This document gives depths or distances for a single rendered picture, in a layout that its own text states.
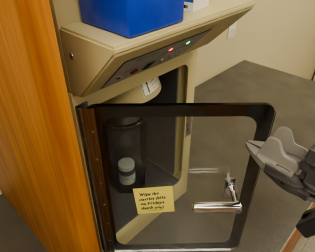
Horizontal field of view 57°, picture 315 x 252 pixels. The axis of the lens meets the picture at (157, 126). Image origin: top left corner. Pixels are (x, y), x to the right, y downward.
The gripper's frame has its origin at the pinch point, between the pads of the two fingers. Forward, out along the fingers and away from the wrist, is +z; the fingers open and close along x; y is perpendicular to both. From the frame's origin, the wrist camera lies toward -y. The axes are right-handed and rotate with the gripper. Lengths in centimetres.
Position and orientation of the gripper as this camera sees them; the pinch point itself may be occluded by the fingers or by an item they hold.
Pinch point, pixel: (252, 149)
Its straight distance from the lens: 51.6
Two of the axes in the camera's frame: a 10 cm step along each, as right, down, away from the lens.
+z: -7.2, -4.0, 5.6
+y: 0.0, -8.2, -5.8
